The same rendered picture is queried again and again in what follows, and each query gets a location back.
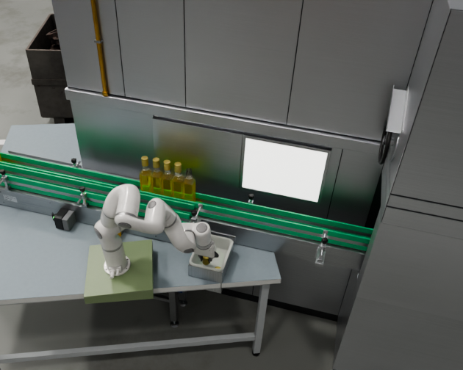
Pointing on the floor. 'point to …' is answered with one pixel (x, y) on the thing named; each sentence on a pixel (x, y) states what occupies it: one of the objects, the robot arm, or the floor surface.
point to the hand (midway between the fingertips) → (206, 258)
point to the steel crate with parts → (48, 73)
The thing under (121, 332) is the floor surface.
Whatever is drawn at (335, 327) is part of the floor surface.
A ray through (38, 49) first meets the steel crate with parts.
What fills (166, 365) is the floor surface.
